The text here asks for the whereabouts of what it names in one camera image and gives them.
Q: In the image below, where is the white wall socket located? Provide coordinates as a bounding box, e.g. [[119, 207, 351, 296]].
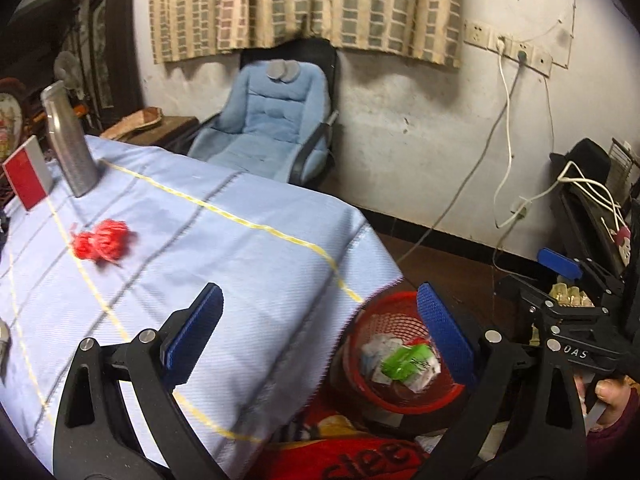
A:
[[530, 49, 554, 77], [463, 20, 494, 51], [494, 34, 532, 64]]

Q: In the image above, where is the grey desk fan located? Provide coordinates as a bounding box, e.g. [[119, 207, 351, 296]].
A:
[[52, 51, 84, 102]]

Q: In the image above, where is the yellow grid snack packet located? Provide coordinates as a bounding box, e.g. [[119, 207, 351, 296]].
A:
[[550, 282, 596, 308]]

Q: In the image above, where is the person's right hand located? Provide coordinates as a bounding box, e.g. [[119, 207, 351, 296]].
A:
[[575, 375, 640, 431]]

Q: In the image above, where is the silver metal bottle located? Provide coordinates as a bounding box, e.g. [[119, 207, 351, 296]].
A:
[[41, 80, 101, 198]]

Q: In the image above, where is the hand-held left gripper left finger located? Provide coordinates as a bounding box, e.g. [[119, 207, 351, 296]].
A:
[[52, 282, 236, 480]]

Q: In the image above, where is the person's right forearm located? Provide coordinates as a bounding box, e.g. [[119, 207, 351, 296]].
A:
[[586, 397, 640, 480]]

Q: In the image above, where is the grey cable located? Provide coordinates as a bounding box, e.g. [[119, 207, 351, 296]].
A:
[[397, 57, 526, 263]]

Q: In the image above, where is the white cable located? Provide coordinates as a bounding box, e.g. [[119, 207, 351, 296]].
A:
[[492, 37, 531, 228]]

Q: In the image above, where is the dark wooden cabinet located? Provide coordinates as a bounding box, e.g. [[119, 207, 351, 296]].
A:
[[75, 0, 147, 131]]

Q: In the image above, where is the beige checked curtain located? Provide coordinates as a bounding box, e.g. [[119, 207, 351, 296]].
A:
[[150, 0, 463, 68]]

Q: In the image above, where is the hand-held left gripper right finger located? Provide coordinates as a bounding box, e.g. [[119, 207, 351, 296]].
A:
[[415, 282, 588, 480]]

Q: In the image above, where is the blue cushioned office chair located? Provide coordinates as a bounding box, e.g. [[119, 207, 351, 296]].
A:
[[187, 40, 341, 191]]

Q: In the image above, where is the painted decorative plate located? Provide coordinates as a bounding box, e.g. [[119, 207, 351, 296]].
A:
[[0, 92, 23, 161]]

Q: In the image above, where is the red plastic basket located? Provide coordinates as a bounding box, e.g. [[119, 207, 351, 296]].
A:
[[342, 290, 473, 416]]

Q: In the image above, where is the blue striped tablecloth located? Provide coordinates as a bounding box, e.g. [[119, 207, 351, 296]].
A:
[[0, 135, 405, 480]]

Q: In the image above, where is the wooden side table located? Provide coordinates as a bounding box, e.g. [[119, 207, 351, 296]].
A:
[[100, 106, 201, 157]]

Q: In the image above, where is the black hat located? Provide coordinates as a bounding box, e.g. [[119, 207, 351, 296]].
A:
[[549, 139, 613, 181]]

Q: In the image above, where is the red net bag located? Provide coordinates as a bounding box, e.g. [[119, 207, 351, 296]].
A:
[[70, 219, 131, 266]]

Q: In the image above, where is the red box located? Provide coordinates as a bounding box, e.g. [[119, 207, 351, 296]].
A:
[[2, 135, 54, 212]]

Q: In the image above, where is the green wrapper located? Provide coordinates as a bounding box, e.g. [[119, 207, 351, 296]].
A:
[[381, 344, 433, 381]]

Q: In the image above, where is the black stand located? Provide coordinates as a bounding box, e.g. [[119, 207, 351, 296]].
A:
[[550, 175, 640, 283]]

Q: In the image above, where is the bundle of white cables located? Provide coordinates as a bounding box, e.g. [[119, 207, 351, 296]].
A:
[[556, 160, 628, 228]]

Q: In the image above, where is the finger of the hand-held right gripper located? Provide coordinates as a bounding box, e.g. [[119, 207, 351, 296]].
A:
[[537, 247, 626, 307], [497, 275, 608, 334]]

